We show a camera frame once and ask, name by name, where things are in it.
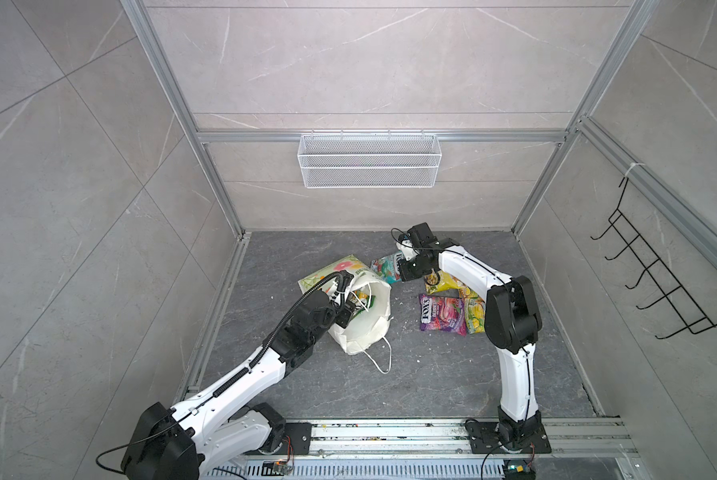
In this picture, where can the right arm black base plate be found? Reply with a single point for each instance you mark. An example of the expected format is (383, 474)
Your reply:
(495, 437)

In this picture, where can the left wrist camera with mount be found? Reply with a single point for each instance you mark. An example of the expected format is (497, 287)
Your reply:
(343, 280)

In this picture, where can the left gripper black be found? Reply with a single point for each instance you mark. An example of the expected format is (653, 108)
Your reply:
(345, 312)

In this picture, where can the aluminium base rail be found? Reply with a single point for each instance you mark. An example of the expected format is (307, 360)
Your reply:
(436, 449)

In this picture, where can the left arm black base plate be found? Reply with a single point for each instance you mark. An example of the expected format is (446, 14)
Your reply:
(295, 439)

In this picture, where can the purple snack packet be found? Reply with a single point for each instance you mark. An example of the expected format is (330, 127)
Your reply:
(444, 314)

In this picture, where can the yellow green snack packet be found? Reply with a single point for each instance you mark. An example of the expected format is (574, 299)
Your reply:
(440, 282)

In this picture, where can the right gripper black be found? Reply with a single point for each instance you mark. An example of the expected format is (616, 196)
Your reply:
(407, 275)

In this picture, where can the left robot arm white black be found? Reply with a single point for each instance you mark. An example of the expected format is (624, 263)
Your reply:
(199, 434)

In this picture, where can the teal Fox's candy packet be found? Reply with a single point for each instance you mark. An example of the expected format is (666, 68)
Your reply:
(388, 267)

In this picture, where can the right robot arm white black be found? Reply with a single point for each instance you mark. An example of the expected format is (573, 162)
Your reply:
(512, 323)

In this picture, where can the floral paper gift bag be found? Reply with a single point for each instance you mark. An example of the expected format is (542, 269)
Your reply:
(370, 295)

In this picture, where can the black wire hook rack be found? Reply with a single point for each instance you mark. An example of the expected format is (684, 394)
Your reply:
(692, 318)

